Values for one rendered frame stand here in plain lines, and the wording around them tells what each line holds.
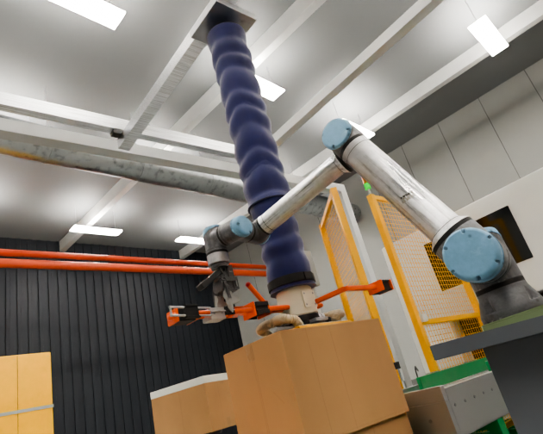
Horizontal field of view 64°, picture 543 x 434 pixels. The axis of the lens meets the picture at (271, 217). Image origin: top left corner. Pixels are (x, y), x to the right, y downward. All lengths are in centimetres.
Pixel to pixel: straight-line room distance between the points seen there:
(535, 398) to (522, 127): 1035
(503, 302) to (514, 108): 1041
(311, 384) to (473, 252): 76
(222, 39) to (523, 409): 224
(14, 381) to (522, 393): 824
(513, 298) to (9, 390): 822
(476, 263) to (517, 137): 1027
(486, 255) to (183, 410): 292
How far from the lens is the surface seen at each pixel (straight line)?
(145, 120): 367
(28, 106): 382
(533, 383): 144
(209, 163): 473
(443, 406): 208
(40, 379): 904
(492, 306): 149
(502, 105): 1187
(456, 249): 132
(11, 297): 1280
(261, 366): 176
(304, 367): 169
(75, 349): 1293
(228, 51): 264
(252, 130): 228
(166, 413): 391
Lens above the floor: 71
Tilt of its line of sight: 22 degrees up
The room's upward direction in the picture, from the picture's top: 15 degrees counter-clockwise
